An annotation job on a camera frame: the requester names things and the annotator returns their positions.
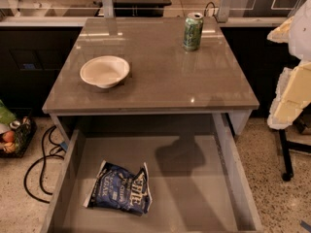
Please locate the orange fruit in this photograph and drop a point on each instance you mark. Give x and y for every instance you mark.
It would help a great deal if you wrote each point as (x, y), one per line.
(8, 136)

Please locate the green soda can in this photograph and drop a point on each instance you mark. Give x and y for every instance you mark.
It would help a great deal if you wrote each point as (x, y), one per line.
(193, 31)

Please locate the blue chip bag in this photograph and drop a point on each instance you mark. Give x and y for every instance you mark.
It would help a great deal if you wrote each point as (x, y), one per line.
(117, 188)

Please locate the white paper bowl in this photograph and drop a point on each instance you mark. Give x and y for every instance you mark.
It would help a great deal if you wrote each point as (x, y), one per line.
(105, 71)

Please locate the green bag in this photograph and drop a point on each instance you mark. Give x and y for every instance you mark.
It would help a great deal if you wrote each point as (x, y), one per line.
(6, 116)

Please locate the grey counter table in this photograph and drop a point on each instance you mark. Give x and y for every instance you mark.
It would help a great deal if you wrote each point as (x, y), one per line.
(164, 78)

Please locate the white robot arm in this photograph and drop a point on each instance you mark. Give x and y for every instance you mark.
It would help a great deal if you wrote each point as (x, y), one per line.
(300, 41)

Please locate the black wire basket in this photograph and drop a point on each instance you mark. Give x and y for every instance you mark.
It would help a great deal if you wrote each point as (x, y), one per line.
(24, 130)

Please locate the grey open drawer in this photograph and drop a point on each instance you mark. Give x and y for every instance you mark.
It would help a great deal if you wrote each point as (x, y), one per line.
(196, 178)

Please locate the dark background desk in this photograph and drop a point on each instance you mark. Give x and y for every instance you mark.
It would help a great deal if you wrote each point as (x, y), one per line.
(133, 8)

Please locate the black stand with wheel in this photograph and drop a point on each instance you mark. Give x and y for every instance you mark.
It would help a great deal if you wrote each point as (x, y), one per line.
(286, 146)

